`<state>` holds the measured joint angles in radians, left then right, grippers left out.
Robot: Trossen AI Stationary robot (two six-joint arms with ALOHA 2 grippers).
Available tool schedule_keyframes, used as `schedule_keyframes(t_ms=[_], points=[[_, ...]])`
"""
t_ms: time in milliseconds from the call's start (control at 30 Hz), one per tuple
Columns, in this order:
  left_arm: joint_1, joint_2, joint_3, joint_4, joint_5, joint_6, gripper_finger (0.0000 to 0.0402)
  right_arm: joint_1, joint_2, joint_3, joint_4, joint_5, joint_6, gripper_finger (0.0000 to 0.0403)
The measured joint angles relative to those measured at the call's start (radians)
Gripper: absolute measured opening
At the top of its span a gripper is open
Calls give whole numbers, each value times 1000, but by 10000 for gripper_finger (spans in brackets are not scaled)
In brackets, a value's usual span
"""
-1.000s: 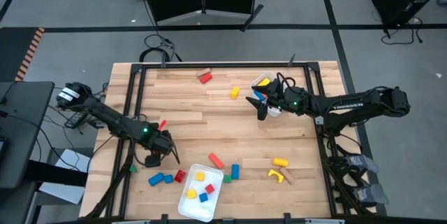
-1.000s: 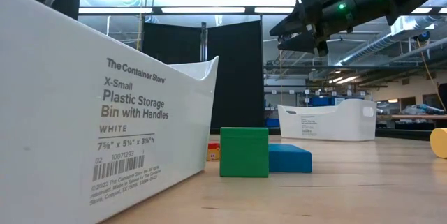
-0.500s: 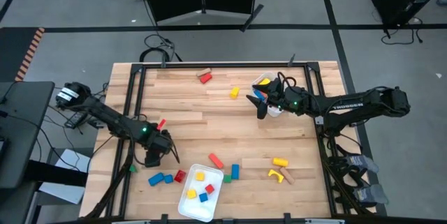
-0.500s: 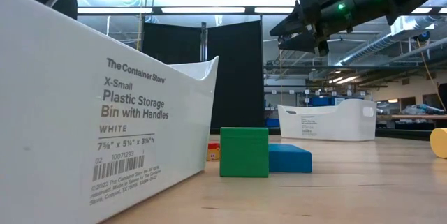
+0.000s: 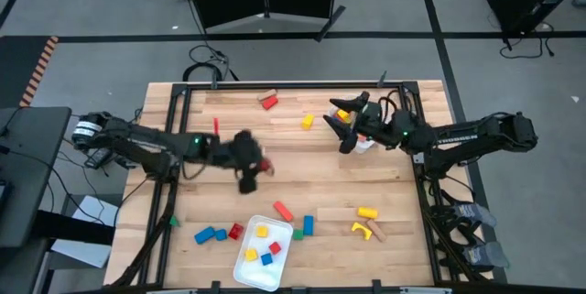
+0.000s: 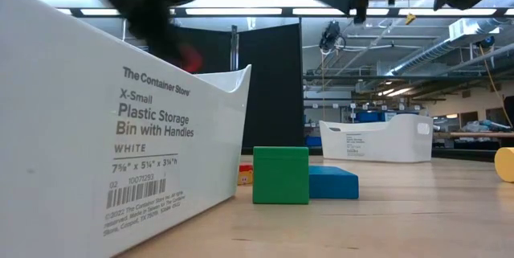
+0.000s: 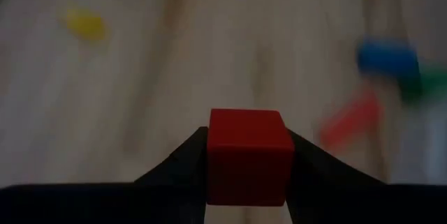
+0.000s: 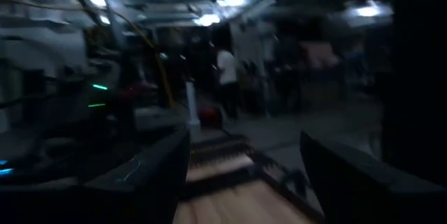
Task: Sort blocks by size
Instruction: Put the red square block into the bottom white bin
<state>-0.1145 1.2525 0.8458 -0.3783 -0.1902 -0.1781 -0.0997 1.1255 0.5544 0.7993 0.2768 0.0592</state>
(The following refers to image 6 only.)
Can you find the blue storage crate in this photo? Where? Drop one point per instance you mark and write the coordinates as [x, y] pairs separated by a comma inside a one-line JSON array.
[[313, 141], [369, 117]]

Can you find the small red yellow block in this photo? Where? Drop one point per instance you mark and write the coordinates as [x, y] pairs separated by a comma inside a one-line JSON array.
[[245, 175]]

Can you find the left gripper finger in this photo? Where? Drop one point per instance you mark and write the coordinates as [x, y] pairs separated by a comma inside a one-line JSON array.
[[156, 33]]

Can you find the small green cube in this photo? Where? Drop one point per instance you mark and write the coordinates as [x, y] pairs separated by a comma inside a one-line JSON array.
[[281, 177]]

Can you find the white ceiling air unit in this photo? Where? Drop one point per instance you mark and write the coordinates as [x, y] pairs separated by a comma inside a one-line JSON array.
[[462, 29]]

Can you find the silver ventilation duct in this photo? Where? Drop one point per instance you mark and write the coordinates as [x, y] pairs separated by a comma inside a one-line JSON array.
[[433, 51]]

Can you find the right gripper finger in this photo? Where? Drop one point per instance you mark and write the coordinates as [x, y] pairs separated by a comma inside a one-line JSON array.
[[341, 1]]

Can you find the blue rectangular block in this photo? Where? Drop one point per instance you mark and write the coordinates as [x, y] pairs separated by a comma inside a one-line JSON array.
[[333, 183]]

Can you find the white plastic storage bin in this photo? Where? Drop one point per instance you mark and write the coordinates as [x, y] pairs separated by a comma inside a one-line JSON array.
[[80, 129], [393, 141]]

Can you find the black folding partition screen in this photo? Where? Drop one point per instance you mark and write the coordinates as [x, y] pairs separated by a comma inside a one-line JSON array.
[[273, 89]]

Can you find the yellow hanging tag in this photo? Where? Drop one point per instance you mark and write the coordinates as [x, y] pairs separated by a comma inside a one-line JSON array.
[[410, 19]]

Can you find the black overhead light bar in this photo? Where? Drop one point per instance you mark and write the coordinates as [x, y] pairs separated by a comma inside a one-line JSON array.
[[287, 12]]

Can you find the wooden workbench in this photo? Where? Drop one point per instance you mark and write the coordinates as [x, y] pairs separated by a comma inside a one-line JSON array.
[[474, 134]]

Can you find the yellow round block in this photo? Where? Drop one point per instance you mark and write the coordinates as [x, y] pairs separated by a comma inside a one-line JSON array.
[[506, 165]]

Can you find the blue hanging reel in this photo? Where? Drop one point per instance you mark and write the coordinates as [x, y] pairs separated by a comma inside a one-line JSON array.
[[488, 42]]

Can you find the black office chair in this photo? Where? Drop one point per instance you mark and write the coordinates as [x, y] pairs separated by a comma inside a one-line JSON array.
[[510, 109]]

